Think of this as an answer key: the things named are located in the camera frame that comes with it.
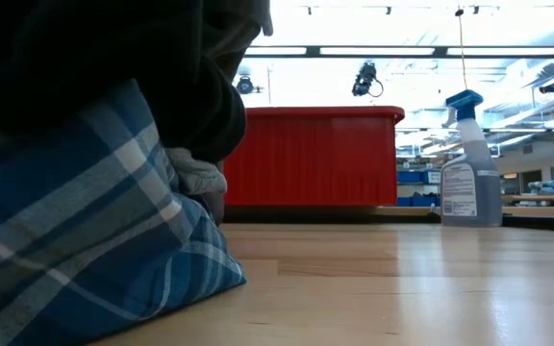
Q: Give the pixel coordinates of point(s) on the blue plaid cloth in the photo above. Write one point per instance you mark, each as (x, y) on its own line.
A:
(89, 240)

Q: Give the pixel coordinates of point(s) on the black cloth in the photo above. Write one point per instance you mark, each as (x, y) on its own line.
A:
(89, 57)

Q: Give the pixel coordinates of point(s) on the red plastic bin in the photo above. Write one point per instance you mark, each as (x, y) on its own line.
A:
(315, 163)

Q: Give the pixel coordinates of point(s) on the round black fixture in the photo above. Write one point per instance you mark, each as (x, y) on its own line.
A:
(244, 86)

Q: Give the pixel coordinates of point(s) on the blue storage bin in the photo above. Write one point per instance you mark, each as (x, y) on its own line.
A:
(416, 201)
(409, 177)

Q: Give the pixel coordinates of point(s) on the spray bottle with blue nozzle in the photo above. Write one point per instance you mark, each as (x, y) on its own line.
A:
(471, 192)

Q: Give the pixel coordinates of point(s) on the black overhead beam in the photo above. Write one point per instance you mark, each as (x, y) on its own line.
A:
(443, 51)

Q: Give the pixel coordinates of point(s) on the wooden background table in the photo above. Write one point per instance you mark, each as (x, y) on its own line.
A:
(546, 198)

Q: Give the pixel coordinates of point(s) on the black aluminium frame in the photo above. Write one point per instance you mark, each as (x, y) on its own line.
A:
(546, 224)

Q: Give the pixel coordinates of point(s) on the black ceiling camera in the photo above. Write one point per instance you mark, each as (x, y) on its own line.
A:
(550, 87)

